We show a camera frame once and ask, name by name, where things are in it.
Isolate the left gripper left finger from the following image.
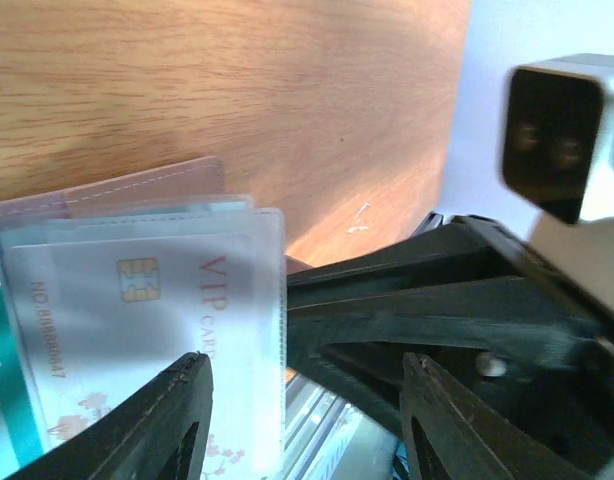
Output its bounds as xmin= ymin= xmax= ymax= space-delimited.
xmin=10 ymin=352 xmax=213 ymax=479

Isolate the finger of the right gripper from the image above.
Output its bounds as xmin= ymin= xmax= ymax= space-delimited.
xmin=285 ymin=274 xmax=603 ymax=451
xmin=287 ymin=216 xmax=527 ymax=290

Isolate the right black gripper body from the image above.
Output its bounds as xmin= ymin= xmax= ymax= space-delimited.
xmin=461 ymin=216 xmax=614 ymax=479

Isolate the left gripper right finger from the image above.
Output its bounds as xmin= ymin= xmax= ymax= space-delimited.
xmin=400 ymin=353 xmax=582 ymax=479

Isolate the white floral VIP card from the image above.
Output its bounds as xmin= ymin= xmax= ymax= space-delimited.
xmin=3 ymin=231 xmax=286 ymax=479

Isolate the teal card in holder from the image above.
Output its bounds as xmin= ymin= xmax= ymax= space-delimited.
xmin=0 ymin=264 xmax=43 ymax=479

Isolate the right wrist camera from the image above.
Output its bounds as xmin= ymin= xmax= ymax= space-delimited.
xmin=501 ymin=53 xmax=614 ymax=225

